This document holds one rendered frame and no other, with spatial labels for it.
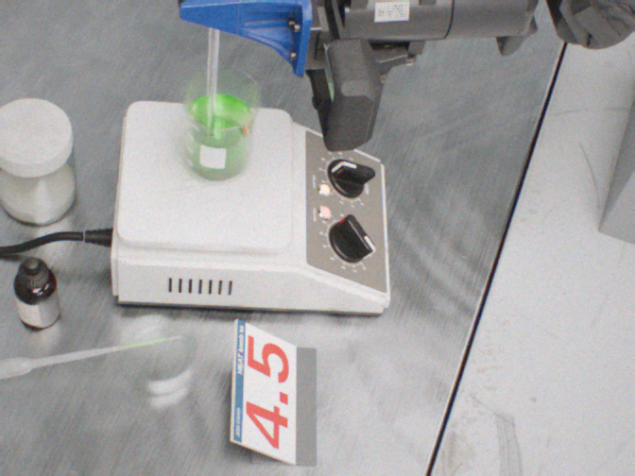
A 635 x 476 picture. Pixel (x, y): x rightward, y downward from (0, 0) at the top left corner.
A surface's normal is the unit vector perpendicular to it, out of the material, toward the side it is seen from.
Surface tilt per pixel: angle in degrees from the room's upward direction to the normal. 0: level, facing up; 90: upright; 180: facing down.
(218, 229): 0
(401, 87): 0
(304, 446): 0
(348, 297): 90
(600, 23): 93
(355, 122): 90
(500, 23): 87
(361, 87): 45
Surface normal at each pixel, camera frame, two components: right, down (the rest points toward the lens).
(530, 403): 0.11, -0.52
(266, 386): 0.72, -0.36
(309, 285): 0.00, 0.85
